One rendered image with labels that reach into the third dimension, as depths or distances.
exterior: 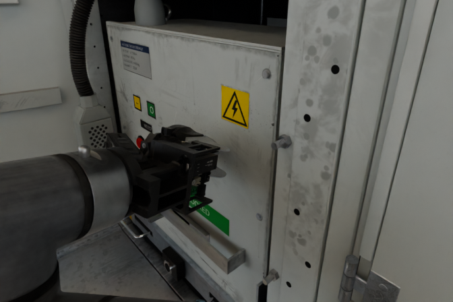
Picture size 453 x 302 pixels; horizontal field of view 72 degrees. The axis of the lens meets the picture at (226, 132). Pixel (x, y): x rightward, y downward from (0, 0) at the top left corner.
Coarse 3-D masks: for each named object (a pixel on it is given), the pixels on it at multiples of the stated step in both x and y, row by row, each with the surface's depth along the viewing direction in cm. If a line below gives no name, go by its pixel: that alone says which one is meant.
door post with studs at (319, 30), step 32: (320, 0) 26; (352, 0) 24; (288, 32) 29; (320, 32) 27; (352, 32) 25; (288, 64) 30; (320, 64) 27; (288, 96) 32; (320, 96) 28; (288, 128) 33; (320, 128) 29; (288, 160) 34; (320, 160) 30; (288, 192) 35; (320, 192) 31; (288, 224) 36; (320, 224) 32; (288, 256) 37; (288, 288) 39
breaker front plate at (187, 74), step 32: (128, 32) 62; (160, 64) 56; (192, 64) 48; (224, 64) 43; (256, 64) 38; (128, 96) 70; (160, 96) 59; (192, 96) 51; (256, 96) 40; (128, 128) 75; (160, 128) 62; (192, 128) 53; (224, 128) 47; (256, 128) 42; (224, 160) 49; (256, 160) 43; (224, 192) 51; (256, 192) 45; (160, 224) 76; (192, 224) 61; (256, 224) 47; (192, 256) 67; (256, 256) 49; (224, 288) 60
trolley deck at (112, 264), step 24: (120, 240) 84; (72, 264) 76; (96, 264) 76; (120, 264) 76; (144, 264) 76; (72, 288) 70; (96, 288) 70; (120, 288) 70; (144, 288) 70; (168, 288) 70
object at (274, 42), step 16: (160, 32) 53; (176, 32) 49; (192, 32) 48; (208, 32) 52; (224, 32) 52; (240, 32) 52; (256, 32) 52; (272, 32) 52; (256, 48) 38; (272, 48) 36; (112, 64) 72; (272, 160) 41; (272, 176) 42; (272, 192) 43; (272, 208) 44
